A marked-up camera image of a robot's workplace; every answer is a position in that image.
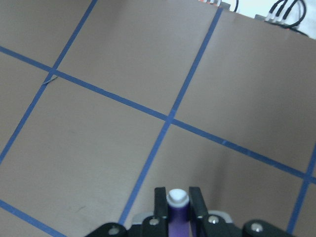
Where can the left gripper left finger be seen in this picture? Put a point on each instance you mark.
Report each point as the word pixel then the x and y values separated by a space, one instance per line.
pixel 160 203

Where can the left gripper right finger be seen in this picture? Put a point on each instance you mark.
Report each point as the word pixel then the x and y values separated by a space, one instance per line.
pixel 198 212

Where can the purple pen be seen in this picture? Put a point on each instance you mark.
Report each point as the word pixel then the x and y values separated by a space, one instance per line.
pixel 178 213

